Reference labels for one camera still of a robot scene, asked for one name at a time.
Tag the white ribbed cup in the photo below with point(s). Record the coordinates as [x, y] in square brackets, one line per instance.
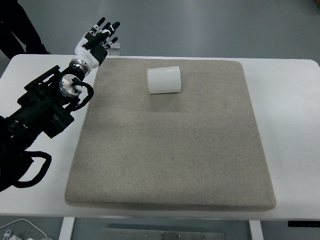
[163, 80]

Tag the white table leg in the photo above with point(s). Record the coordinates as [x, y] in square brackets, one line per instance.
[66, 228]
[255, 231]

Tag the silver floor plate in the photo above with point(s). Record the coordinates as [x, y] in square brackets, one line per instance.
[116, 45]
[114, 53]

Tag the black table control panel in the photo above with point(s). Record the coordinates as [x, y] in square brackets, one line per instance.
[303, 224]

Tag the person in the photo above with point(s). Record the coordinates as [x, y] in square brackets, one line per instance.
[17, 32]

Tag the grey metal plate with screws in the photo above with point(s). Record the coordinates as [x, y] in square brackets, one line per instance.
[162, 235]

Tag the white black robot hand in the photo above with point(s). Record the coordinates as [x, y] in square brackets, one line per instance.
[93, 47]

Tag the grey-brown felt mat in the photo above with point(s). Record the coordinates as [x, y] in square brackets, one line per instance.
[170, 150]

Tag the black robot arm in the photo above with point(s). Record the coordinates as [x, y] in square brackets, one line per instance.
[37, 112]

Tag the white plug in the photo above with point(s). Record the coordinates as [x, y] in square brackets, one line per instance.
[7, 235]

